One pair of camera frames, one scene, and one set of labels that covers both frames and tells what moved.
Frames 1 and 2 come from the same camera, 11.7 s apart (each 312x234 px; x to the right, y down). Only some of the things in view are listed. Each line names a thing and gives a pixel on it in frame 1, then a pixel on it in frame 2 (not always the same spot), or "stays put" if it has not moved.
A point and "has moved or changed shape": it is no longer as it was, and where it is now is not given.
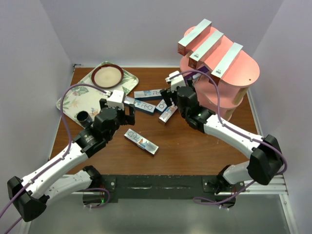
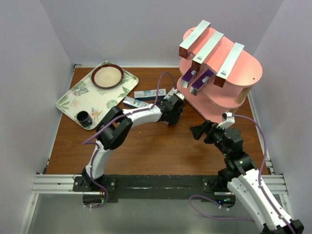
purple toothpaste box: x=204 y=69 → x=201 y=83
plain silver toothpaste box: x=199 y=56 has moved or changed shape
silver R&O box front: x=143 y=143 → x=188 y=78
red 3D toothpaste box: x=188 y=43 has moved or changed shape
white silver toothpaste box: x=222 y=68 has moved or changed shape
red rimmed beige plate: x=107 y=75 stays put
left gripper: x=126 y=119 → x=174 y=119
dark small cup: x=85 y=119 stays put
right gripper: x=166 y=95 → x=197 y=131
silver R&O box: x=140 y=106 stays put
